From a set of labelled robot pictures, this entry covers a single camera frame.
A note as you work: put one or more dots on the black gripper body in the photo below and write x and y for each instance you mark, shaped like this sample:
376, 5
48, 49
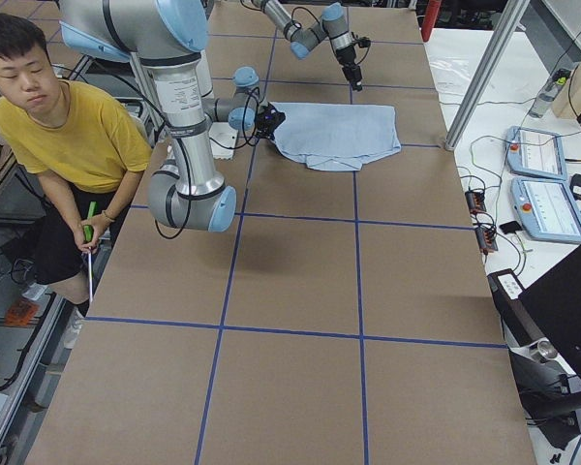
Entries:
266, 127
347, 58

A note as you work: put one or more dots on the white sneaker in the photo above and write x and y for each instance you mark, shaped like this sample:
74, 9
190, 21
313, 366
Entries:
73, 329

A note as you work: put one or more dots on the black monitor stand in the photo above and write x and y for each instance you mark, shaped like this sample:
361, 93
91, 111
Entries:
550, 397

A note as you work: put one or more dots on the aluminium frame post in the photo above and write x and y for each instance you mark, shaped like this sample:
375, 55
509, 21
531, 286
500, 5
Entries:
501, 35

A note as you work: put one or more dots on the red cylinder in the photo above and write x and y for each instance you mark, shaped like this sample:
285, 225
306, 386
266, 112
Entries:
431, 15

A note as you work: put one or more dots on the black laptop screen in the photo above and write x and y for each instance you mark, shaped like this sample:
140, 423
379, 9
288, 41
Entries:
553, 302

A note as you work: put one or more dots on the orange box on floor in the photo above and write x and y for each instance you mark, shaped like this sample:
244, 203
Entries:
21, 312

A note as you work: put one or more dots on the black power adapter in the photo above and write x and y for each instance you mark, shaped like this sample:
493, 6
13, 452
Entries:
575, 186

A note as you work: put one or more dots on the clear water bottle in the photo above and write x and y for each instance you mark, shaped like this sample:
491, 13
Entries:
549, 91

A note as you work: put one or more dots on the blue teach pendant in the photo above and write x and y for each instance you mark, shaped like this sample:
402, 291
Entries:
535, 153
546, 209

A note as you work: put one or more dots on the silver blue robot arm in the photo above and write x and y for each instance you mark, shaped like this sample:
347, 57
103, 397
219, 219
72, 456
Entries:
331, 25
168, 38

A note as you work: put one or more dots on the near blue teach pendant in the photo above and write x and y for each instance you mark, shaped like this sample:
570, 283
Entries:
546, 209

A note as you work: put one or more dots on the black device with label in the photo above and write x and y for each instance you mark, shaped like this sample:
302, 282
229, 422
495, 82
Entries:
505, 288

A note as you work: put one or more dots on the light blue button-up shirt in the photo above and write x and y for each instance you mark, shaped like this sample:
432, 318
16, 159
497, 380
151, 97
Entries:
336, 137

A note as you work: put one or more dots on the clear plastic bag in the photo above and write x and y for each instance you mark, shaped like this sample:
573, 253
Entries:
451, 75

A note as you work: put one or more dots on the far blue teach pendant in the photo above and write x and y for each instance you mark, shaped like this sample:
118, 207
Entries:
535, 153

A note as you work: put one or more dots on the person in yellow shirt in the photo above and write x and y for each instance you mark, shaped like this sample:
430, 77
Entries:
81, 144

